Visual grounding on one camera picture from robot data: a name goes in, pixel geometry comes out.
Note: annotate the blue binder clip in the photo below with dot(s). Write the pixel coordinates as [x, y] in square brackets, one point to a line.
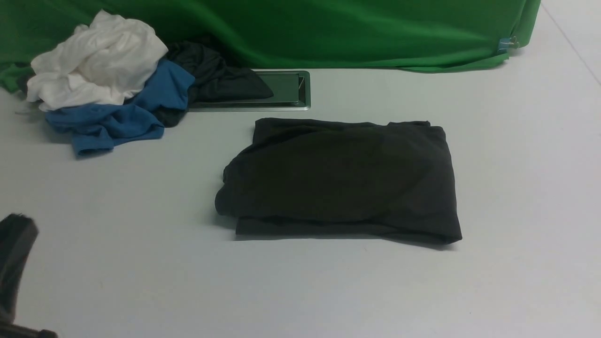
[507, 44]

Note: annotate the metal table cable hatch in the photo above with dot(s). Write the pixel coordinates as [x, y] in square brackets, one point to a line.
[291, 92]

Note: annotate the dark gray long-sleeve top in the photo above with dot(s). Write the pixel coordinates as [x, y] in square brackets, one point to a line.
[310, 178]

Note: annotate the green backdrop cloth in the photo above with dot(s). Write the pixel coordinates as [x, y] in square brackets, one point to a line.
[429, 36]

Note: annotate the white crumpled garment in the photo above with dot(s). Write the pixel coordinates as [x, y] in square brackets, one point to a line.
[106, 62]

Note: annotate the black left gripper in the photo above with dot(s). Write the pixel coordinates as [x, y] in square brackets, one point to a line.
[17, 236]

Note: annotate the dark teal crumpled garment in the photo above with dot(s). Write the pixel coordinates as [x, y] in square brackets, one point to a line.
[218, 77]

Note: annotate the blue crumpled garment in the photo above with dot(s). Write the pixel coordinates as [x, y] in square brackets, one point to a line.
[99, 128]

